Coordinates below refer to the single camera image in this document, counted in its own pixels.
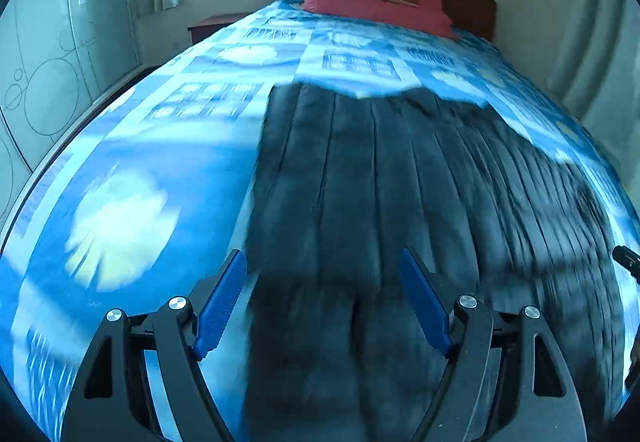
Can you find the black puffer jacket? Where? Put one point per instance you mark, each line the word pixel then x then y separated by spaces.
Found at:
pixel 360 202

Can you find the long grey curtain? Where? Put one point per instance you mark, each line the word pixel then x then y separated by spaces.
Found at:
pixel 595 36

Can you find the frosted glass sliding wardrobe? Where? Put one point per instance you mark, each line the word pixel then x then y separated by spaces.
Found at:
pixel 55 61

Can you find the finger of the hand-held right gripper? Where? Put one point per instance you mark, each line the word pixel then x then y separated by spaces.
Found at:
pixel 627 259

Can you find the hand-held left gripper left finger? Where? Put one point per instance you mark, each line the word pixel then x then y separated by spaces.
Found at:
pixel 222 294

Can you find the wooden nightstand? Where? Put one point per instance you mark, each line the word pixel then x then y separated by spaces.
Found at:
pixel 210 25

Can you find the bed with blue patterned sheet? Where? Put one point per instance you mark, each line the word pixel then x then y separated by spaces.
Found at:
pixel 165 161

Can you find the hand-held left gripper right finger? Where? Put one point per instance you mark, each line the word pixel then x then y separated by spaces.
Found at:
pixel 422 297

